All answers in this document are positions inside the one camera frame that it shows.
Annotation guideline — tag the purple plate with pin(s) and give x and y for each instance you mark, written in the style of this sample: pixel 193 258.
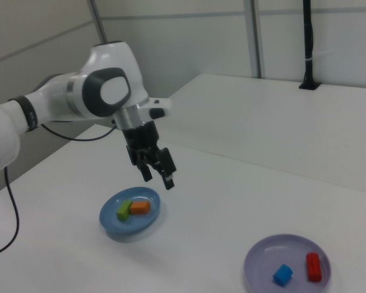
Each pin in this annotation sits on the purple plate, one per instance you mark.
pixel 262 259

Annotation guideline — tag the black camera pole with base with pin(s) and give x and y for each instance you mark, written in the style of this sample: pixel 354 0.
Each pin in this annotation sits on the black camera pole with base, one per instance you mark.
pixel 308 45

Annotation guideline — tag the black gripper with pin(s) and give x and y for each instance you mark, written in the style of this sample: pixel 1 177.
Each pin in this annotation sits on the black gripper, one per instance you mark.
pixel 141 137

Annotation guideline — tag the blue hexagonal block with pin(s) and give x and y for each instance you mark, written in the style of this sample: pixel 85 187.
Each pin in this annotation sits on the blue hexagonal block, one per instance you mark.
pixel 282 274

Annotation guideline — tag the orange rectangular block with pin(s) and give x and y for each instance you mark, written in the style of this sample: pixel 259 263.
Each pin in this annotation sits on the orange rectangular block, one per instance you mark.
pixel 140 208

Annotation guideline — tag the red cylinder block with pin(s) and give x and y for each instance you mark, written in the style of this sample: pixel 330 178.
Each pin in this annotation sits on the red cylinder block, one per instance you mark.
pixel 314 267

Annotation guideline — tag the grey partition post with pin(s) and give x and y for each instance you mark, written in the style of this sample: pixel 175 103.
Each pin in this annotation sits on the grey partition post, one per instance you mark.
pixel 257 39
pixel 98 21

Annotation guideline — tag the blue plate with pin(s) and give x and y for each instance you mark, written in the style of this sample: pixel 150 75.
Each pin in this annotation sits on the blue plate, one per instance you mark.
pixel 140 222

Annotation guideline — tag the green rectangular block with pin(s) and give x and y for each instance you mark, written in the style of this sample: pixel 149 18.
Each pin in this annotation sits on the green rectangular block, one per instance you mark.
pixel 123 211

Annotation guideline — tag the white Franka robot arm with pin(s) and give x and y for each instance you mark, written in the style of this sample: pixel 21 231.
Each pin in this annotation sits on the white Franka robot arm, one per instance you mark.
pixel 109 61

